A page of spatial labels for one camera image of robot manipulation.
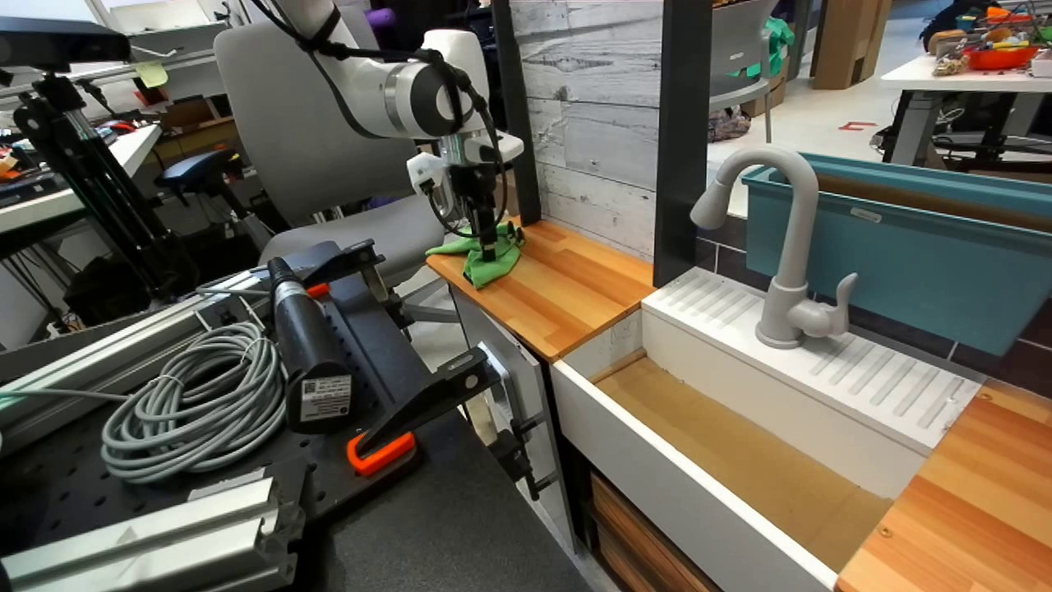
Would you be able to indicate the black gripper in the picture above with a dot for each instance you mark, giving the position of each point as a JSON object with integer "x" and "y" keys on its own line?
{"x": 477, "y": 192}

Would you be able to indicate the green cloth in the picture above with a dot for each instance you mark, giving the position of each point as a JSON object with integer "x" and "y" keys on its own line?
{"x": 496, "y": 266}

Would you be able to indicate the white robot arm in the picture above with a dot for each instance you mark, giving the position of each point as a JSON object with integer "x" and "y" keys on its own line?
{"x": 364, "y": 85}

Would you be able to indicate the white cabinet front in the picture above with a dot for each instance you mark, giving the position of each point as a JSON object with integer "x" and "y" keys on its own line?
{"x": 480, "y": 329}

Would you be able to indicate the grey wood backsplash panel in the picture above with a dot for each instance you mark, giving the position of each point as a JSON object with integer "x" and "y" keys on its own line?
{"x": 592, "y": 109}

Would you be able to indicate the black orange bar clamp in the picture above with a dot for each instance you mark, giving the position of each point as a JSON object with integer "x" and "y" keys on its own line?
{"x": 433, "y": 398}

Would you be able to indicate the black cylinder tool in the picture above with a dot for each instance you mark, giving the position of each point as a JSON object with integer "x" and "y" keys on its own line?
{"x": 315, "y": 349}

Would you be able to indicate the grey padded office chair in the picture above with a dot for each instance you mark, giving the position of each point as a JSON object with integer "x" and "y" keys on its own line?
{"x": 299, "y": 142}

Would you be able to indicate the grey faucet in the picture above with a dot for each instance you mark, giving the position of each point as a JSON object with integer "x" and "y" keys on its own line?
{"x": 795, "y": 250}

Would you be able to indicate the white sink basin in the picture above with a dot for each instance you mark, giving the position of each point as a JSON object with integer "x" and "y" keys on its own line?
{"x": 679, "y": 482}

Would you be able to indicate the grey chair with green items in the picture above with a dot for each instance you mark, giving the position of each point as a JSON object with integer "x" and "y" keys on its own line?
{"x": 746, "y": 44}

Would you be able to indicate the black tripod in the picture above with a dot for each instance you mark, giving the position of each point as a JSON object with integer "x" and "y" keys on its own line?
{"x": 101, "y": 176}

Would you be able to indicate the aluminium extrusion bar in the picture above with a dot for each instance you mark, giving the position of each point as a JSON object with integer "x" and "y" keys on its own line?
{"x": 111, "y": 349}
{"x": 142, "y": 545}

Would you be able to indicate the wooden box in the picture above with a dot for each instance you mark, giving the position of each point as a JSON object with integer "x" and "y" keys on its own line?
{"x": 851, "y": 44}

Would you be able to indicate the white desk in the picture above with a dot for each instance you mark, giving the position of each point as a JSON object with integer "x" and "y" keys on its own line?
{"x": 67, "y": 200}

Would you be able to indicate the teal planter box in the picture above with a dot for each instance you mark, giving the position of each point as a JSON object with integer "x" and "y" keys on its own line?
{"x": 933, "y": 274}

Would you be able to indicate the white table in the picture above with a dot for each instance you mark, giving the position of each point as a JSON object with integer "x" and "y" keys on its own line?
{"x": 954, "y": 80}

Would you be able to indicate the red bowl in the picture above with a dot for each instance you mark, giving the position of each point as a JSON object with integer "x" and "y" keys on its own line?
{"x": 1002, "y": 57}

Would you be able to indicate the wooden counter slab with cutout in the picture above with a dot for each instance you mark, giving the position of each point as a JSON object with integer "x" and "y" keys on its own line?
{"x": 964, "y": 514}

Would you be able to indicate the black frame post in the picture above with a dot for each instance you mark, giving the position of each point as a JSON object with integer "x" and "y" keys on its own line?
{"x": 681, "y": 142}
{"x": 524, "y": 187}

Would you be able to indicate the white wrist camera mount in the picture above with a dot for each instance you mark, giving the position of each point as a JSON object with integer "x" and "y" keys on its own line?
{"x": 429, "y": 176}

